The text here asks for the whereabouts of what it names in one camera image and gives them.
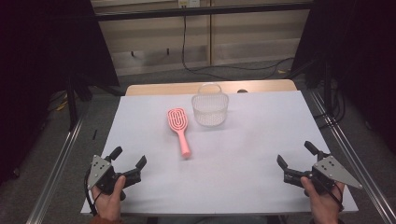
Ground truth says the clear plastic basket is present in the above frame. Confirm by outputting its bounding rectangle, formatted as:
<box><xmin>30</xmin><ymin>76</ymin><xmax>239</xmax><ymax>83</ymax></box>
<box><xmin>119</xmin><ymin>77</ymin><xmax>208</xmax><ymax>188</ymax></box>
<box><xmin>191</xmin><ymin>82</ymin><xmax>230</xmax><ymax>127</ymax></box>

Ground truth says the metal floor rail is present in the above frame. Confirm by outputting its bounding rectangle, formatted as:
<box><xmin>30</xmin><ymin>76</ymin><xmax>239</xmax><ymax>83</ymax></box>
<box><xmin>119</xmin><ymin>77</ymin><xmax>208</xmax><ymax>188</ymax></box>
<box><xmin>25</xmin><ymin>115</ymin><xmax>85</xmax><ymax>224</ymax></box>
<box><xmin>309</xmin><ymin>90</ymin><xmax>396</xmax><ymax>224</ymax></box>

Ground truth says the white wall socket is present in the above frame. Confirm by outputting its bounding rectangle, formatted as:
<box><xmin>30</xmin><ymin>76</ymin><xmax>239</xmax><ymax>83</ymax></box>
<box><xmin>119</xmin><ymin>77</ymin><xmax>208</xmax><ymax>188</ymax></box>
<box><xmin>177</xmin><ymin>0</ymin><xmax>201</xmax><ymax>8</ymax></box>

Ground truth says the long black floor cable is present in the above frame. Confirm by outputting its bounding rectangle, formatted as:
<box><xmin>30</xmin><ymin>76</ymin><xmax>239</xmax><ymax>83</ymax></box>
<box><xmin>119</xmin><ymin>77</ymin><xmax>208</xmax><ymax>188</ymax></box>
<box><xmin>181</xmin><ymin>13</ymin><xmax>295</xmax><ymax>80</ymax></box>

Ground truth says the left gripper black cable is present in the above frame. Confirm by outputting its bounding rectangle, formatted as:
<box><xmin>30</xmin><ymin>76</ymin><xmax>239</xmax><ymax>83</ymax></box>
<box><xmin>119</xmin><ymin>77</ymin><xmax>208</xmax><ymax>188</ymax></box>
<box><xmin>83</xmin><ymin>172</ymin><xmax>98</xmax><ymax>217</ymax></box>

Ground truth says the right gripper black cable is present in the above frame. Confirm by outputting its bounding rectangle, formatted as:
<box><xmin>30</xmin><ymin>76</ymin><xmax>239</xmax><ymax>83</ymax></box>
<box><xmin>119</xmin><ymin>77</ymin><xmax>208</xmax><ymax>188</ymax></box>
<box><xmin>323</xmin><ymin>182</ymin><xmax>346</xmax><ymax>213</ymax></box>

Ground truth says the black horizontal bar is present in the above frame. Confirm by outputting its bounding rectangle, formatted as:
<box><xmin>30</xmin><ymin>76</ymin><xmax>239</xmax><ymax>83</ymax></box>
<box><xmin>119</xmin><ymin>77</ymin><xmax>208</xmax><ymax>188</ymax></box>
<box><xmin>92</xmin><ymin>2</ymin><xmax>313</xmax><ymax>22</ymax></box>

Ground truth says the pink hairbrush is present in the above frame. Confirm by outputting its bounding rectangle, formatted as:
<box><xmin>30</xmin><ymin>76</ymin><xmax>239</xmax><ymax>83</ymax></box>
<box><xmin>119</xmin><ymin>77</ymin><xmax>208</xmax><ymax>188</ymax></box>
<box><xmin>166</xmin><ymin>107</ymin><xmax>191</xmax><ymax>160</ymax></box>

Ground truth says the black curtain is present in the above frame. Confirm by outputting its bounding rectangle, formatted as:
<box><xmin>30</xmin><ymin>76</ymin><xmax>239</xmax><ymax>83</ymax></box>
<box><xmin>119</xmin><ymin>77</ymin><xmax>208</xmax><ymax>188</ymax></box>
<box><xmin>0</xmin><ymin>0</ymin><xmax>121</xmax><ymax>186</ymax></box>
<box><xmin>291</xmin><ymin>0</ymin><xmax>396</xmax><ymax>153</ymax></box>

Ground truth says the black metal stand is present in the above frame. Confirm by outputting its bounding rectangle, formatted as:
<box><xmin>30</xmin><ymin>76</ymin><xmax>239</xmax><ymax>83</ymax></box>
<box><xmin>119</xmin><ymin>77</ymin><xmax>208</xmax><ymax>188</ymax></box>
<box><xmin>65</xmin><ymin>74</ymin><xmax>93</xmax><ymax>131</ymax></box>
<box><xmin>305</xmin><ymin>58</ymin><xmax>336</xmax><ymax>117</ymax></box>

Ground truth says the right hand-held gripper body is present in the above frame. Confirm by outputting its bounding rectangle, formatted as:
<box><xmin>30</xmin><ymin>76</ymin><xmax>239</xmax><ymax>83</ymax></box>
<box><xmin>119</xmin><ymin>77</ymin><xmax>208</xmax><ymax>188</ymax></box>
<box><xmin>283</xmin><ymin>155</ymin><xmax>364</xmax><ymax>194</ymax></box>

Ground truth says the person's left hand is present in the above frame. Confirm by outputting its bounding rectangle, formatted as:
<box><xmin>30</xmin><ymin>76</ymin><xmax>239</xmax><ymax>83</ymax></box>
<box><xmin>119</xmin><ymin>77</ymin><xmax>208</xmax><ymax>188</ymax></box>
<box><xmin>90</xmin><ymin>175</ymin><xmax>127</xmax><ymax>219</ymax></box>

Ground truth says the bundle of black cables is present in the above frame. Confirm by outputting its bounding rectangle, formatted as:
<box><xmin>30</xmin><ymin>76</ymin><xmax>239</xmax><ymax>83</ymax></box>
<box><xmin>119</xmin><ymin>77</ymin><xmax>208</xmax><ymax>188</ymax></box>
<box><xmin>313</xmin><ymin>79</ymin><xmax>347</xmax><ymax>131</ymax></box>

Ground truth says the person's right hand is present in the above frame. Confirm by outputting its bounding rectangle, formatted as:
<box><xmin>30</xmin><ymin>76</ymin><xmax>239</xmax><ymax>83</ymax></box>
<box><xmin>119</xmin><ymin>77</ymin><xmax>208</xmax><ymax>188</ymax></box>
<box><xmin>301</xmin><ymin>175</ymin><xmax>346</xmax><ymax>224</ymax></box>

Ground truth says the white table cover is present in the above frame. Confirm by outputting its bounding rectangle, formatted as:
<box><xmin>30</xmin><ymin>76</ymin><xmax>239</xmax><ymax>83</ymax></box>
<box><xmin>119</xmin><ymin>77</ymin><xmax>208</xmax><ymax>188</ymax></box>
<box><xmin>80</xmin><ymin>90</ymin><xmax>360</xmax><ymax>217</ymax></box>

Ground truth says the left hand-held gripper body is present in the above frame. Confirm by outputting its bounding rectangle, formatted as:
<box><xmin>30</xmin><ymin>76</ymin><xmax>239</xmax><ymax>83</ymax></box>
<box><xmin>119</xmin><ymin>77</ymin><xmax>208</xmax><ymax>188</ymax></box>
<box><xmin>87</xmin><ymin>154</ymin><xmax>143</xmax><ymax>202</ymax></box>

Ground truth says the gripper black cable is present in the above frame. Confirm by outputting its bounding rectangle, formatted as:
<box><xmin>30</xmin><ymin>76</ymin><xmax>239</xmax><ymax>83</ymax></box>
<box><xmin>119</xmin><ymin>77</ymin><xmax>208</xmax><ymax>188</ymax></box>
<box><xmin>323</xmin><ymin>182</ymin><xmax>346</xmax><ymax>213</ymax></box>
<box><xmin>83</xmin><ymin>172</ymin><xmax>98</xmax><ymax>217</ymax></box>

